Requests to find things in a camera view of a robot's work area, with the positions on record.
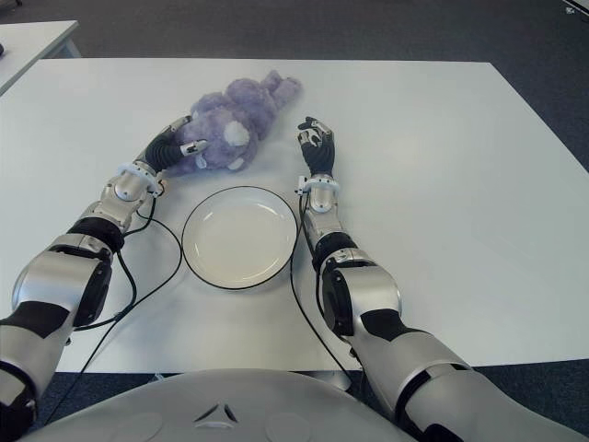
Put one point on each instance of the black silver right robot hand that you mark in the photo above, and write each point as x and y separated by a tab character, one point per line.
319	154

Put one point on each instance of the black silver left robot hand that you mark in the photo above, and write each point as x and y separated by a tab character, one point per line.
161	154

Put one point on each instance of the purple plush doll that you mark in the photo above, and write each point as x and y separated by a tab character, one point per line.
244	110

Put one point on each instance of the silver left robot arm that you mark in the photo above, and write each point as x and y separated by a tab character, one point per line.
55	281

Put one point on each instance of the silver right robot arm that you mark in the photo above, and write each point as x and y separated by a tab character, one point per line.
373	294

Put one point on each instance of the white plate with black rim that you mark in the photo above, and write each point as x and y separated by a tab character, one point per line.
237	237

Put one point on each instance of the white side table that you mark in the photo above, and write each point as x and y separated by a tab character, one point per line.
37	41

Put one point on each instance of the grey robot torso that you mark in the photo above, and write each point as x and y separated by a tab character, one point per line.
221	405

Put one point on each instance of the small white floor object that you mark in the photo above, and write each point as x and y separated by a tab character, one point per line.
575	7

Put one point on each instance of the grey table leg bracket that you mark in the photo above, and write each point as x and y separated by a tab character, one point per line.
333	380

